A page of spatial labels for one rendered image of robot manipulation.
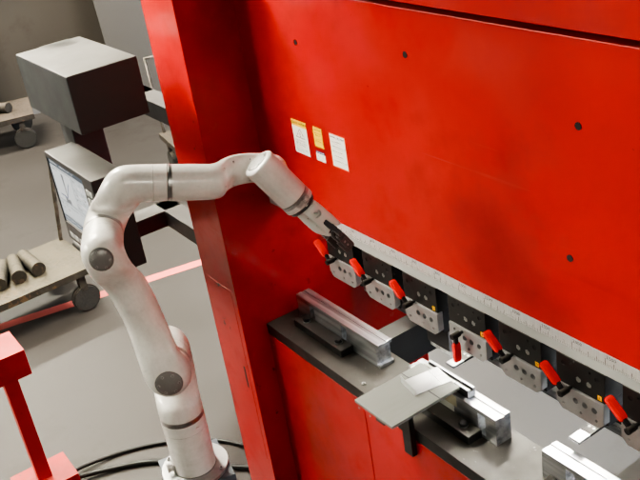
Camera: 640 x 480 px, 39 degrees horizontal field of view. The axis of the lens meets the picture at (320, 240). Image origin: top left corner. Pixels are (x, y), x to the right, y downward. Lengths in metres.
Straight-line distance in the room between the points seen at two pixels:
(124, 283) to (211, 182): 0.33
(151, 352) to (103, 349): 2.94
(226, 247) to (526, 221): 1.35
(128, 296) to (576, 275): 1.08
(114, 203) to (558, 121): 1.03
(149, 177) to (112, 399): 2.78
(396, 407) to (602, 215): 0.99
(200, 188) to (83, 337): 3.34
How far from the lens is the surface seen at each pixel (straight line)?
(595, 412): 2.36
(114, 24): 9.37
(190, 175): 2.20
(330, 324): 3.29
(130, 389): 4.90
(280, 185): 2.22
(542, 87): 2.05
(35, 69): 3.31
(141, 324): 2.35
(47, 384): 5.16
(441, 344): 2.79
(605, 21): 1.87
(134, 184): 2.19
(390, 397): 2.79
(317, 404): 3.39
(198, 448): 2.58
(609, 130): 1.96
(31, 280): 5.65
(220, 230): 3.23
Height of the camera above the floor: 2.68
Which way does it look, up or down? 27 degrees down
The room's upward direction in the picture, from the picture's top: 9 degrees counter-clockwise
